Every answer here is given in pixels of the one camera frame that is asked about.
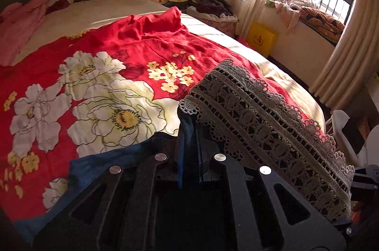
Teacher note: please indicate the red floral blanket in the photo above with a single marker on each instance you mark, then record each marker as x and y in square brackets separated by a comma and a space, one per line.
[118, 40]

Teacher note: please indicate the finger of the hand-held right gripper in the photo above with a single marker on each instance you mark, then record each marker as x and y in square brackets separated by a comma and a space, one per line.
[367, 174]
[349, 229]

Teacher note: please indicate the yellow bag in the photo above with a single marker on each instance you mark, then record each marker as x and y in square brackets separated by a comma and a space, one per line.
[262, 38]

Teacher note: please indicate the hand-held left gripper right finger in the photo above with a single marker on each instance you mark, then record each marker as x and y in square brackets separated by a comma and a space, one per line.
[202, 168]

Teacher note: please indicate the clothes on window sill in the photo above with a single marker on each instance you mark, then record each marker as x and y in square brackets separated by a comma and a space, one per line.
[311, 14]

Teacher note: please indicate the white plastic chair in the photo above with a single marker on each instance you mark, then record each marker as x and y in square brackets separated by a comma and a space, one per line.
[340, 129]

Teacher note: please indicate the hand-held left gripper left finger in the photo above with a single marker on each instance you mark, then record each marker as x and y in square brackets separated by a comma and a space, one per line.
[179, 168]

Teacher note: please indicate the pink towel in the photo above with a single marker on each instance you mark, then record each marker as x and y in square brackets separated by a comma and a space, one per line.
[20, 23]

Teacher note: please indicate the dark red garment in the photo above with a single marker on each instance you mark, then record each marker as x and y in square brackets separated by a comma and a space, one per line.
[59, 4]

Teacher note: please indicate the basket of clothes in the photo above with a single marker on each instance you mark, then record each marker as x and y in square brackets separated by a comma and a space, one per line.
[216, 12]

